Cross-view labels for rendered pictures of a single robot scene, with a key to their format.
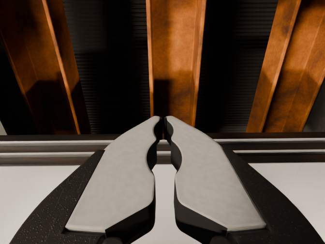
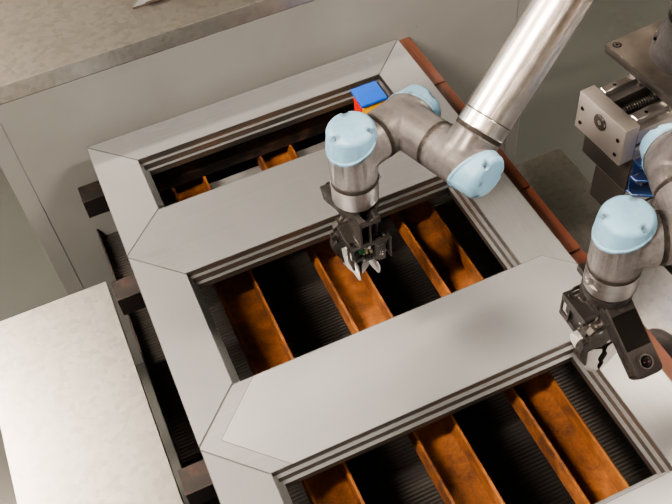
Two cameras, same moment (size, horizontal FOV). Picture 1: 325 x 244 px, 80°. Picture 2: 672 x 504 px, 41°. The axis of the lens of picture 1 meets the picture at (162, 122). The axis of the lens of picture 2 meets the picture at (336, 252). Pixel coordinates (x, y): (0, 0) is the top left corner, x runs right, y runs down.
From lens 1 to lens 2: 1.54 m
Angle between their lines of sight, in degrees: 68
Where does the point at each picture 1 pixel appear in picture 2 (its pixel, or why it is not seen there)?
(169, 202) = (402, 348)
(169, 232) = (421, 379)
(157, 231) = (411, 382)
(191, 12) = (374, 307)
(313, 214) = (514, 317)
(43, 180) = (311, 364)
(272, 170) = (450, 299)
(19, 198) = (297, 387)
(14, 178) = (293, 369)
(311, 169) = (473, 289)
